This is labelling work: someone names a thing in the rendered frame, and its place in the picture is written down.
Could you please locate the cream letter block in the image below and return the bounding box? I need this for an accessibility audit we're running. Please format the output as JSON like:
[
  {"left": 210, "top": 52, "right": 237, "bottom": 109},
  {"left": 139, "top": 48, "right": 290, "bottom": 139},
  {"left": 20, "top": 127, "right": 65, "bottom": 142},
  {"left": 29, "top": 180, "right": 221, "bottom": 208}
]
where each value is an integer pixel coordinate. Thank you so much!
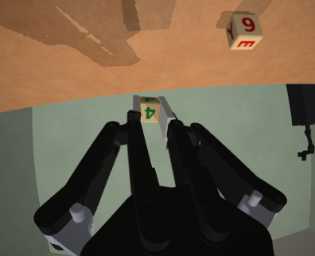
[
  {"left": 139, "top": 96, "right": 161, "bottom": 122},
  {"left": 225, "top": 14, "right": 263, "bottom": 50}
]

